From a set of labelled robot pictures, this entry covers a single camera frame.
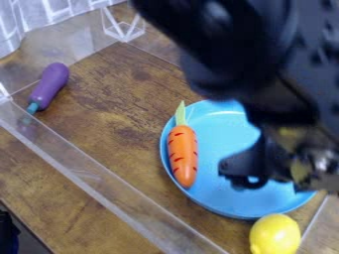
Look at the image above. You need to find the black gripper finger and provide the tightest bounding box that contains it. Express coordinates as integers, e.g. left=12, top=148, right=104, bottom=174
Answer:
left=231, top=176, right=268, bottom=191

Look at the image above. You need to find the orange toy carrot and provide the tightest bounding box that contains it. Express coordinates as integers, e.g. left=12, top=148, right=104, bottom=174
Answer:
left=167, top=102, right=199, bottom=189

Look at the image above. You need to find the clear acrylic enclosure wall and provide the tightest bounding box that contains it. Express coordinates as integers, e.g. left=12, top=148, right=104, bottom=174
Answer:
left=0, top=3, right=339, bottom=254

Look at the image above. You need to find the purple toy eggplant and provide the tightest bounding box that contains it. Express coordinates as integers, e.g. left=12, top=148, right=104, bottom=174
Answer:
left=27, top=63, right=71, bottom=114

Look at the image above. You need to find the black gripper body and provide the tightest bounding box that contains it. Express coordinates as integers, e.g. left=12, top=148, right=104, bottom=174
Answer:
left=219, top=126, right=339, bottom=192

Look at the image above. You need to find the yellow toy lemon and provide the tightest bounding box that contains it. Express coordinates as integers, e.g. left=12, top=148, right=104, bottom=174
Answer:
left=250, top=213, right=300, bottom=254

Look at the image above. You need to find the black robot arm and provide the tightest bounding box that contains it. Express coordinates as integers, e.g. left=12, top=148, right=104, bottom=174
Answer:
left=131, top=0, right=339, bottom=194

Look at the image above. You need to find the white curtain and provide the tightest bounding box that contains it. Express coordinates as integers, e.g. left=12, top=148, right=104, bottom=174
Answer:
left=0, top=0, right=127, bottom=59

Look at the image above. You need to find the blue round tray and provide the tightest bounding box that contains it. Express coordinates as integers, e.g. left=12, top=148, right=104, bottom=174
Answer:
left=159, top=98, right=319, bottom=220

